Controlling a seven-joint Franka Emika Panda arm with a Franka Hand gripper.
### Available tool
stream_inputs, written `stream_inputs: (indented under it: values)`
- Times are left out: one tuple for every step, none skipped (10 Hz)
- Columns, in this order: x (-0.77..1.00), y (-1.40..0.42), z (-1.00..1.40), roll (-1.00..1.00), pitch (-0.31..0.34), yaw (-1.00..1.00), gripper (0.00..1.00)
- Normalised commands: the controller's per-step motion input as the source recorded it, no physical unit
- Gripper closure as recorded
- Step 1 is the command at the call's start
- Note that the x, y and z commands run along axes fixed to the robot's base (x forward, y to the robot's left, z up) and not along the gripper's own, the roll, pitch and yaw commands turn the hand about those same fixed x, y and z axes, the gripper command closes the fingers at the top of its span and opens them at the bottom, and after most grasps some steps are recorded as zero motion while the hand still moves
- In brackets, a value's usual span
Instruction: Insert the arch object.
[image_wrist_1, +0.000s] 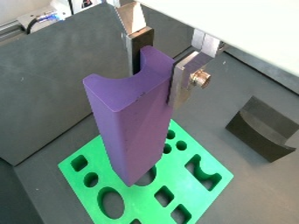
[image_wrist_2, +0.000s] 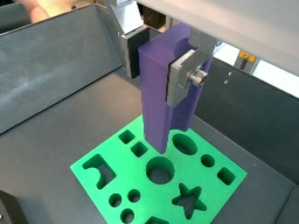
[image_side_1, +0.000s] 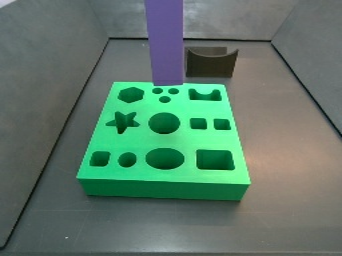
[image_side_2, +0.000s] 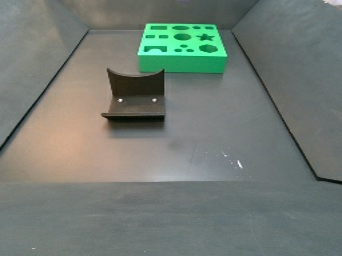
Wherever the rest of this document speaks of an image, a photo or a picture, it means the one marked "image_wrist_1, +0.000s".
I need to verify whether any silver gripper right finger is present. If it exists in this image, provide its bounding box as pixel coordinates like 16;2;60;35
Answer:
167;29;226;109

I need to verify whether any green shape sorter board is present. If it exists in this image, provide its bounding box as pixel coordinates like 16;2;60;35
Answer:
59;122;234;224

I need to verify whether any grey upright panel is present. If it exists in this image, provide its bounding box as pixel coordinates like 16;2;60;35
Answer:
0;3;128;165

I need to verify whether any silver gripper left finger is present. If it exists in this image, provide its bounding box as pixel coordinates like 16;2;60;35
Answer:
116;2;155;75

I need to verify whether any black arch holder block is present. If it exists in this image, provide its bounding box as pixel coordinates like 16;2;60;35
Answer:
226;96;299;163

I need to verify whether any purple arch block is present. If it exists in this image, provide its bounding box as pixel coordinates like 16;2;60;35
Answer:
83;45;174;186

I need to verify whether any aluminium rail with cables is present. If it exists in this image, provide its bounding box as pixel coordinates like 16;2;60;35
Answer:
0;0;104;42

